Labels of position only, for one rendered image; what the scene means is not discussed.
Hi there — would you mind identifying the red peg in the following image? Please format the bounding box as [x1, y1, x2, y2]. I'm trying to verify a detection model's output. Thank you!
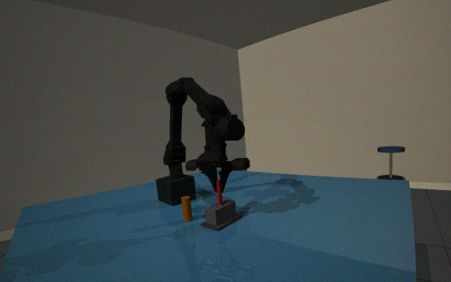
[216, 179, 222, 205]

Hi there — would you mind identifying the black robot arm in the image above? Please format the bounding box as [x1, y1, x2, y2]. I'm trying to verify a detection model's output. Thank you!
[163, 77, 245, 180]

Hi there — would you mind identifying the orange-brown cylinder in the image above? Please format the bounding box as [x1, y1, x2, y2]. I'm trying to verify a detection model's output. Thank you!
[181, 197, 192, 222]

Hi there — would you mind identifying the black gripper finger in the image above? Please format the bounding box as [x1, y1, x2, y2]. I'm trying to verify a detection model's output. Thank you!
[219, 169, 233, 193]
[201, 169, 217, 193]

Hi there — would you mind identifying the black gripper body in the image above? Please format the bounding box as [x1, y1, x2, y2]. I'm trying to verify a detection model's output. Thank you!
[186, 141, 250, 172]

